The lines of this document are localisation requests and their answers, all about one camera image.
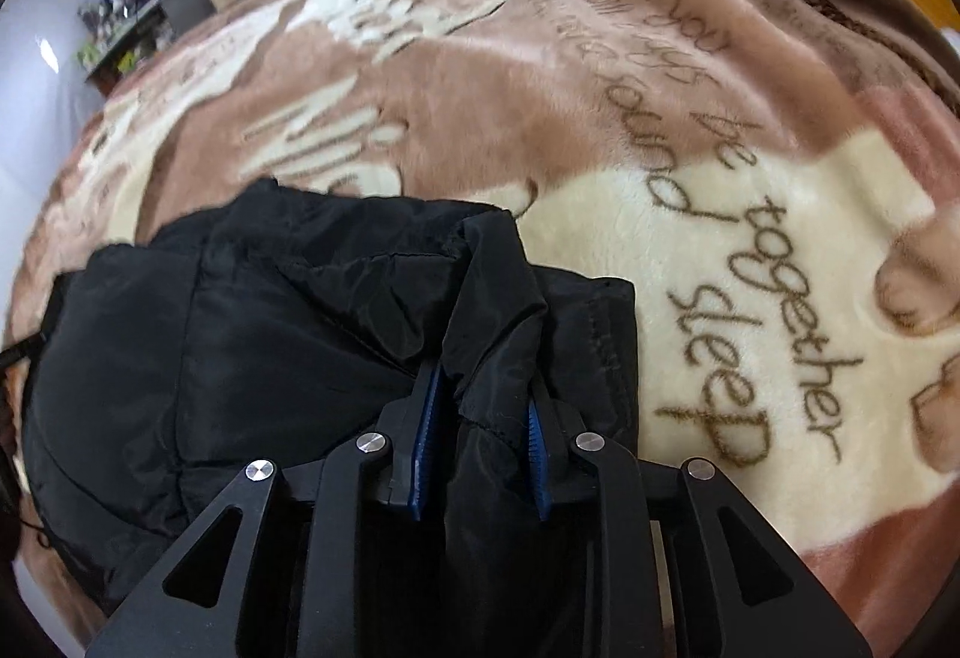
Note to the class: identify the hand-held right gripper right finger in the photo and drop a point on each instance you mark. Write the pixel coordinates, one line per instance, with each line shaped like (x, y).
(540, 463)

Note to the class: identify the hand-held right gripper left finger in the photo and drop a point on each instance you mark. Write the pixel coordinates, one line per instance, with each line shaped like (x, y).
(424, 455)

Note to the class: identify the black puffer jacket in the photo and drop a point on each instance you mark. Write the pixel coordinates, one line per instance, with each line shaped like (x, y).
(262, 343)

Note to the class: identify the brown printed blanket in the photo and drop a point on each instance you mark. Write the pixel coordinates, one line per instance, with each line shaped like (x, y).
(675, 141)

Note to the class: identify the cluttered desk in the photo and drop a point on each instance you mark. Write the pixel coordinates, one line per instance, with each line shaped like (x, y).
(142, 36)

